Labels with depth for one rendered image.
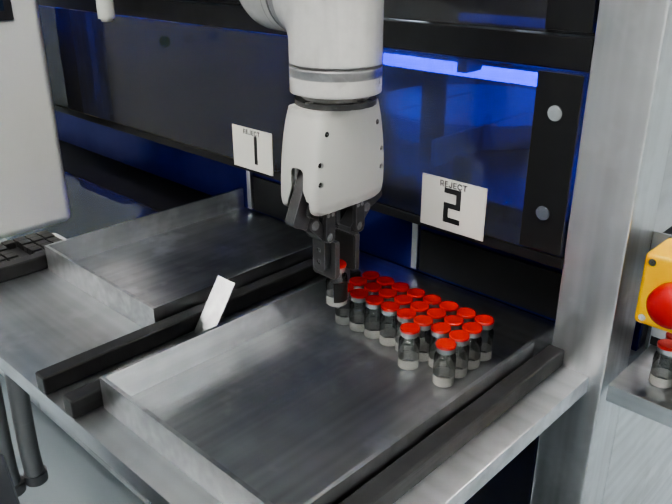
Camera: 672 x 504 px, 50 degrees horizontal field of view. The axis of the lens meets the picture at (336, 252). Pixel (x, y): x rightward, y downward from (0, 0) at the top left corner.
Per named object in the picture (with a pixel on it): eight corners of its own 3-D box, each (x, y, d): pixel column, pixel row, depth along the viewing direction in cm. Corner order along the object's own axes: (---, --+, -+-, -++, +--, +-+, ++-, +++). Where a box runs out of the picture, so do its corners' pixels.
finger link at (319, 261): (317, 207, 70) (317, 269, 73) (293, 215, 68) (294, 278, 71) (340, 215, 68) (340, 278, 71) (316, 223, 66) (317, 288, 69)
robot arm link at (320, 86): (337, 53, 70) (337, 84, 71) (269, 63, 64) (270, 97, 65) (404, 62, 65) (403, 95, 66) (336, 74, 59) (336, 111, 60)
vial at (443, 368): (440, 374, 73) (443, 334, 71) (458, 382, 72) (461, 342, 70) (427, 382, 72) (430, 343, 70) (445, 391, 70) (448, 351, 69)
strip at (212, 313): (222, 320, 84) (219, 274, 82) (239, 328, 82) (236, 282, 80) (116, 368, 75) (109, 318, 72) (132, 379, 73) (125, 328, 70)
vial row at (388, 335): (344, 315, 85) (344, 280, 83) (471, 373, 73) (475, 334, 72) (331, 321, 83) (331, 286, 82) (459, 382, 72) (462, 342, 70)
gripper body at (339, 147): (344, 75, 71) (344, 183, 75) (265, 89, 64) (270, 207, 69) (403, 84, 66) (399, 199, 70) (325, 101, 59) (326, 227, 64)
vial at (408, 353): (406, 357, 76) (408, 319, 74) (422, 365, 75) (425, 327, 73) (393, 365, 75) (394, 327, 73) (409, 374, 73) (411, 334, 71)
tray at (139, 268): (242, 207, 120) (241, 187, 118) (358, 250, 103) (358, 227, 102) (48, 269, 97) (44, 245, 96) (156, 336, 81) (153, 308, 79)
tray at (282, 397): (347, 292, 91) (347, 267, 89) (530, 371, 74) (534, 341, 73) (104, 408, 68) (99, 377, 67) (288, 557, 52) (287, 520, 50)
